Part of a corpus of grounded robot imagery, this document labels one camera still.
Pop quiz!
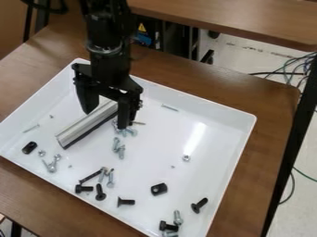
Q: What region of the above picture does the black metal pole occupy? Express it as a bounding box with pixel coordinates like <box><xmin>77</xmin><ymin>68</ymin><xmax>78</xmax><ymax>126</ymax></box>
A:
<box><xmin>259</xmin><ymin>55</ymin><xmax>317</xmax><ymax>237</ymax></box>

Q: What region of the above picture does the wooden table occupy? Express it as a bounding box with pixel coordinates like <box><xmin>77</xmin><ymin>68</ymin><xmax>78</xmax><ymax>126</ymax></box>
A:
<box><xmin>126</xmin><ymin>0</ymin><xmax>317</xmax><ymax>53</ymax></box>

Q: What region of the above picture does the pile of screws and nuts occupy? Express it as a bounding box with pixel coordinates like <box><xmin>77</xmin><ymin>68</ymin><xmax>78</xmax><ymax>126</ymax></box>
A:
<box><xmin>20</xmin><ymin>103</ymin><xmax>211</xmax><ymax>237</ymax></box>

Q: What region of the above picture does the silver bar tool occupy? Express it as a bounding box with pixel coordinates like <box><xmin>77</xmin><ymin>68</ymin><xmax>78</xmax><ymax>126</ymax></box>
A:
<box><xmin>54</xmin><ymin>99</ymin><xmax>121</xmax><ymax>150</ymax></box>

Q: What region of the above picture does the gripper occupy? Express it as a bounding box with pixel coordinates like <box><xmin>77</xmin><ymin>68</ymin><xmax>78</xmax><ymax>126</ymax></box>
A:
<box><xmin>70</xmin><ymin>45</ymin><xmax>146</xmax><ymax>131</ymax></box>

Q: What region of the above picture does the white tray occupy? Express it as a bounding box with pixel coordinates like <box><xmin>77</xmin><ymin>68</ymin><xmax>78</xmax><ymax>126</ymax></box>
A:
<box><xmin>0</xmin><ymin>57</ymin><xmax>258</xmax><ymax>237</ymax></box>

